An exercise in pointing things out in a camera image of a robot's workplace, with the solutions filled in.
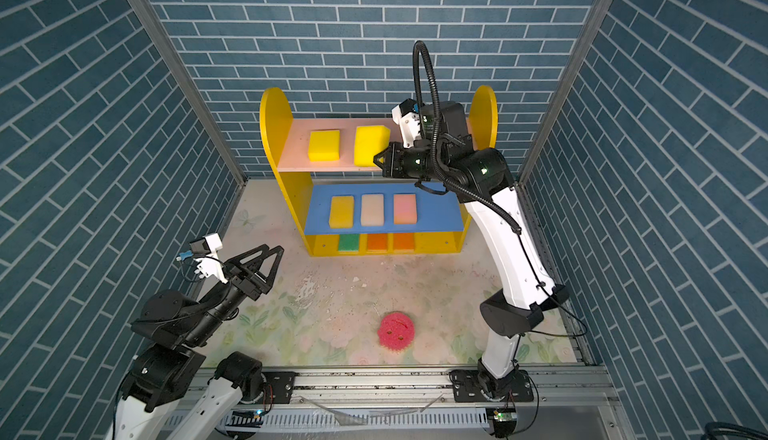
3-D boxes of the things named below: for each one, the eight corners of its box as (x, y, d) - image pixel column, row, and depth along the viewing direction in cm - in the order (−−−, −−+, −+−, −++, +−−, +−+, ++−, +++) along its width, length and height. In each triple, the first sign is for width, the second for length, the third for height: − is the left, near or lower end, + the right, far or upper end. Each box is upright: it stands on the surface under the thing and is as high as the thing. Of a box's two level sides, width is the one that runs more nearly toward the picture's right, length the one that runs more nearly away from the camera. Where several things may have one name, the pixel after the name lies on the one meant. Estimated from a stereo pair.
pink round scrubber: (377, 350, 81) (376, 346, 78) (378, 317, 87) (378, 312, 84) (414, 350, 82) (415, 346, 79) (413, 317, 87) (413, 312, 84)
